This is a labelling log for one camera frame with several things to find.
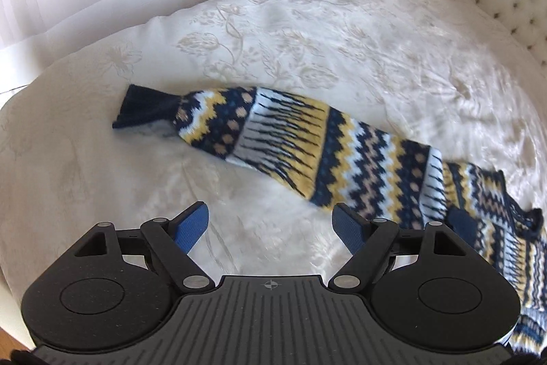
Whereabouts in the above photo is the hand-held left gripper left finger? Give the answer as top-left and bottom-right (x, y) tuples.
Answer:
(68, 201), (213, 292)

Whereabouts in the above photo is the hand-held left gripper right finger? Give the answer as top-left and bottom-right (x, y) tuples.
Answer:
(328, 203), (476, 292)

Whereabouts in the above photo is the patterned knit sweater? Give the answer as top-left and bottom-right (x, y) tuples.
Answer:
(112, 84), (547, 361)

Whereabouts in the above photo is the cream embroidered bed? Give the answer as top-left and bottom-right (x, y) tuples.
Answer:
(0, 0), (547, 353)

